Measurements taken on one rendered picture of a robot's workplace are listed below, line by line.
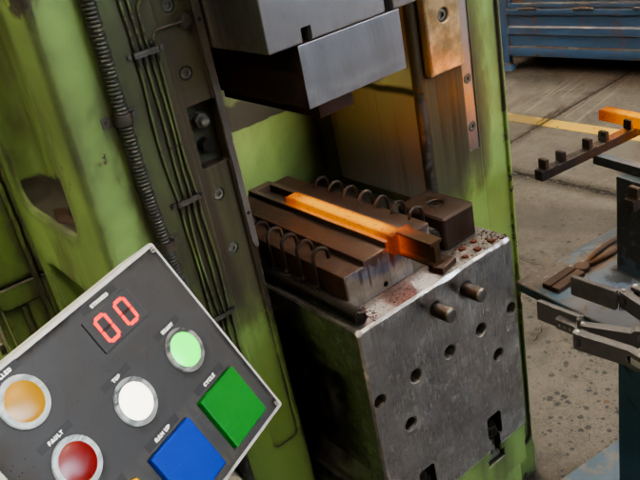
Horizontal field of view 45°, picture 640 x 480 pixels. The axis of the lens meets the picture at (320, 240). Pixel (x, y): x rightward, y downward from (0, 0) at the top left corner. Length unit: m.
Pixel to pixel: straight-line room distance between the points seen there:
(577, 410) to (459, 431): 0.96
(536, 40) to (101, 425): 4.74
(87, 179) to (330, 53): 0.39
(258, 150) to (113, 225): 0.59
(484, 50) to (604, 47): 3.58
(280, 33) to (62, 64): 0.30
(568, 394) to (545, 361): 0.18
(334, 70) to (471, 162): 0.55
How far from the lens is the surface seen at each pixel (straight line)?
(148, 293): 0.99
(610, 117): 1.77
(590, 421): 2.43
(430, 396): 1.44
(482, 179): 1.68
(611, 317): 1.57
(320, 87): 1.16
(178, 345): 0.98
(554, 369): 2.62
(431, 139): 1.54
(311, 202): 1.49
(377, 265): 1.31
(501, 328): 1.53
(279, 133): 1.72
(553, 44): 5.34
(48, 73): 1.12
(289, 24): 1.12
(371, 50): 1.22
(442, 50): 1.50
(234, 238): 1.30
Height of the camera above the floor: 1.62
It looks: 27 degrees down
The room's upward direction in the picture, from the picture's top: 12 degrees counter-clockwise
